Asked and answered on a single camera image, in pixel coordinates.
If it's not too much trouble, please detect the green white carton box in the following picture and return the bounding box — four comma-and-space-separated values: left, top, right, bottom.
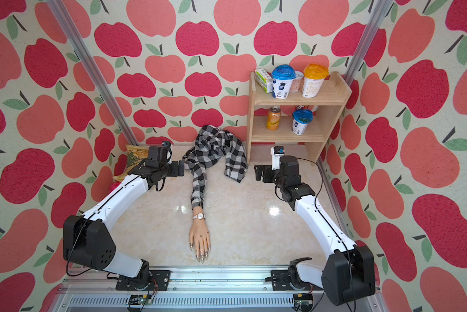
254, 68, 273, 94

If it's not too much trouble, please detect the blue lid cup upper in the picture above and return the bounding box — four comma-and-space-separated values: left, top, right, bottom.
271, 64, 296, 100

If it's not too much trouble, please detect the small white pink cup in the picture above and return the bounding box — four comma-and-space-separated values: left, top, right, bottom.
289, 71, 304, 93

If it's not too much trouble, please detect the black white plaid shirt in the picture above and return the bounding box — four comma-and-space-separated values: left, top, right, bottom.
183, 125, 249, 208

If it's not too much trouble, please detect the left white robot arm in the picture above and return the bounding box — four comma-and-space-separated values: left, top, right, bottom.
63, 159, 184, 291

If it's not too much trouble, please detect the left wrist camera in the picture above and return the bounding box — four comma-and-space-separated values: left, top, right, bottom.
147, 140, 172, 163

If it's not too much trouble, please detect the orange lid cup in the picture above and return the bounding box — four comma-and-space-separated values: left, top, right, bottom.
302, 64, 329, 98

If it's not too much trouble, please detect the blue lid cup lower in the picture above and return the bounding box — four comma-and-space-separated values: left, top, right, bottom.
292, 109, 314, 136

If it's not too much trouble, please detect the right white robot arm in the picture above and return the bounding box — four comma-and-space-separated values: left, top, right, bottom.
254, 165, 376, 306

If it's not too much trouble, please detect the wooden two-tier shelf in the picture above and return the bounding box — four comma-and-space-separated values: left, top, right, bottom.
245, 72, 352, 161

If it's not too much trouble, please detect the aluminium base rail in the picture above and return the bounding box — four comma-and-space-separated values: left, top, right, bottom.
43, 266, 387, 311

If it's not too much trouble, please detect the green chips bag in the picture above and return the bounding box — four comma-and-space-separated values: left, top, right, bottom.
113, 144, 149, 182

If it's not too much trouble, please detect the mannequin hand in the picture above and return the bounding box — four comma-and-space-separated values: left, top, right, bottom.
189, 206, 211, 263

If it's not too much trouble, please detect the orange soda can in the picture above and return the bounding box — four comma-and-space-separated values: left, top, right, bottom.
266, 106, 282, 131

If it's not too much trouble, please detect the blue lid cup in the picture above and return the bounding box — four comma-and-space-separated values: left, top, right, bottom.
292, 109, 314, 136
271, 64, 296, 100

